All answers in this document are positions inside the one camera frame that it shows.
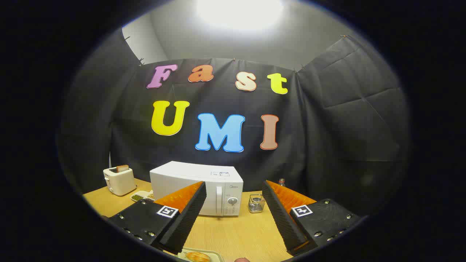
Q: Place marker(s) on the white microwave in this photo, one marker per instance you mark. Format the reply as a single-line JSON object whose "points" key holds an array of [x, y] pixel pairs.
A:
{"points": [[182, 174]]}

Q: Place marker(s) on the golden bread bun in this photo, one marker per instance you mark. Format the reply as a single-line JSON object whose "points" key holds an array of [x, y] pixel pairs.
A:
{"points": [[198, 257]]}

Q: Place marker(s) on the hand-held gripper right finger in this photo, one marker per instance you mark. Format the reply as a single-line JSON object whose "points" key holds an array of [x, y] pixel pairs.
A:
{"points": [[283, 222]]}

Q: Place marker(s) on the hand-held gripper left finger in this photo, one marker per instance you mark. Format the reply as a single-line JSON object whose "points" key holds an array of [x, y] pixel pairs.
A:
{"points": [[184, 223]]}

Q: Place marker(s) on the divided dish of beans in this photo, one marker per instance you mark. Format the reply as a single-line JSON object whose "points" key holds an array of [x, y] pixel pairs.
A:
{"points": [[137, 197]]}

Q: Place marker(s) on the cream square plate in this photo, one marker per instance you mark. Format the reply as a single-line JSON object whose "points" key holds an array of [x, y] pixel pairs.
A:
{"points": [[217, 256]]}

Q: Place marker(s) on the toast slice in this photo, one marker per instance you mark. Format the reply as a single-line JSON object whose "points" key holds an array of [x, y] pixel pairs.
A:
{"points": [[122, 168]]}

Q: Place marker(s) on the white toaster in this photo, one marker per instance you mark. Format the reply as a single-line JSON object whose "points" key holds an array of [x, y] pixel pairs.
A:
{"points": [[120, 182]]}

